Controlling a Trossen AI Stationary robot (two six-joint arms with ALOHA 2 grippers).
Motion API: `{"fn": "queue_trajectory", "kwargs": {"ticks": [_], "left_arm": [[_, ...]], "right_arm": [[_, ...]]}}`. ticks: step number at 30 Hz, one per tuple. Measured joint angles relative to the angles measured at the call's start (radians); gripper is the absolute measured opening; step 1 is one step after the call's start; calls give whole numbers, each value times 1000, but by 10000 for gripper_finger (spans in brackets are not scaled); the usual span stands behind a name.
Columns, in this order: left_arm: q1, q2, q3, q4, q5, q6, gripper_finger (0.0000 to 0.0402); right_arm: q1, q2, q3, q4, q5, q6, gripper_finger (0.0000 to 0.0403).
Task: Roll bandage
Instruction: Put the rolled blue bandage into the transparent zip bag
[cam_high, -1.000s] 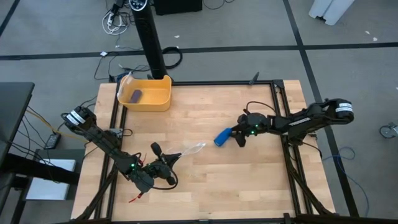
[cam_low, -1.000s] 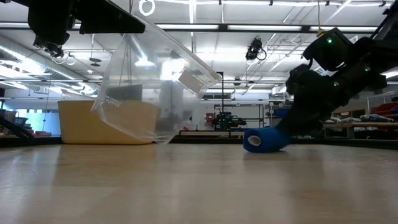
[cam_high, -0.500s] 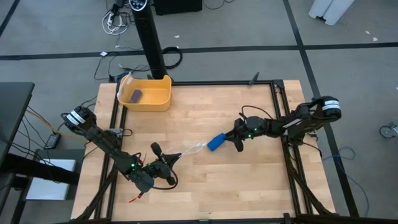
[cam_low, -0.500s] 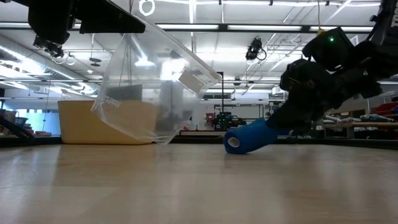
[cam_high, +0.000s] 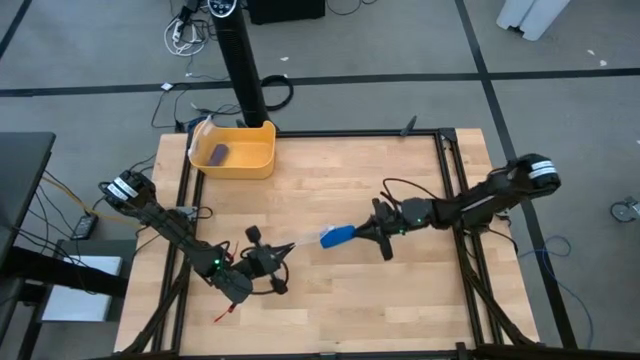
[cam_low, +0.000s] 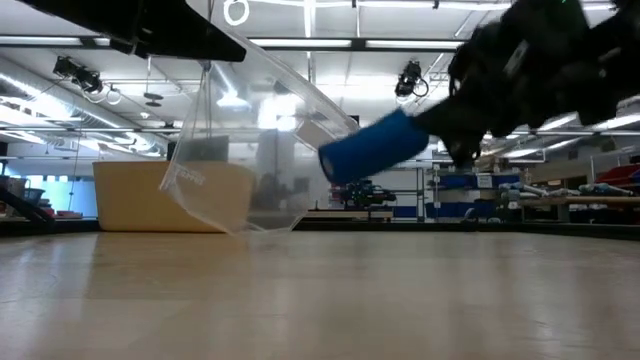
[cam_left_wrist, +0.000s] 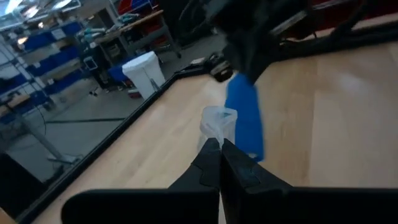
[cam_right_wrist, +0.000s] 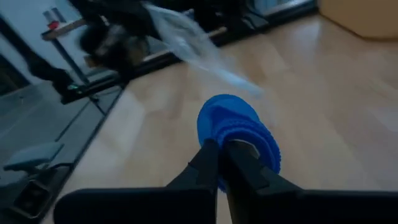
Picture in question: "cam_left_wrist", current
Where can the grey metal table leg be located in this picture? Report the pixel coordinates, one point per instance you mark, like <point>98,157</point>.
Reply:
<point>40,138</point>

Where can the red storage bin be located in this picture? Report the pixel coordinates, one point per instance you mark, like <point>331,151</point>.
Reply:
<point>124,5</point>

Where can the blue floor bin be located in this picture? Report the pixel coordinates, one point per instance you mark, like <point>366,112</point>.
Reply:
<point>118,74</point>

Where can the metal shelf with blue bins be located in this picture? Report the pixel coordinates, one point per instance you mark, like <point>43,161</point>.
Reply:
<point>40,40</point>

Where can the grey rolled bundle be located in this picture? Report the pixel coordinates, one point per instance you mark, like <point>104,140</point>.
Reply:
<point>129,18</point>
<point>93,31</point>

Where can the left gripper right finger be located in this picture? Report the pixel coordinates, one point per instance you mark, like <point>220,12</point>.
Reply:
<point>264,205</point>

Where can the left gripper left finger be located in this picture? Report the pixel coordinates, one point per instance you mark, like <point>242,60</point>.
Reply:
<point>186,205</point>

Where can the clear plastic zip bag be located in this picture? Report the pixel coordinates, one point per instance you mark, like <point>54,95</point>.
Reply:
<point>217,121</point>

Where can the blue elastic bandage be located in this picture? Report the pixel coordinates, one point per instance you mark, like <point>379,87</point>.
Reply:
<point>245,118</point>

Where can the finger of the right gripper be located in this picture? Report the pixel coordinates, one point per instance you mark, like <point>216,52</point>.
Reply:
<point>239,59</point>
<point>262,59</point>

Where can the white trash can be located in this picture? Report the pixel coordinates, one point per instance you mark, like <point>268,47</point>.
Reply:
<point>143,71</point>

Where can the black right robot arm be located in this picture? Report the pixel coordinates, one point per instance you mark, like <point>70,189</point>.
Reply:
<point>295,21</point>

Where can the wooden workbench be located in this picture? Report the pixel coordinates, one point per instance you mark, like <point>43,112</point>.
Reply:
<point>149,18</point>

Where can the black aluminium table frame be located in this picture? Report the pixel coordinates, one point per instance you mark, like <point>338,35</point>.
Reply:
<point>56,185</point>

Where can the small red white box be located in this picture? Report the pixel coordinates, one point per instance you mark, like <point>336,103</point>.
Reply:
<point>133,93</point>

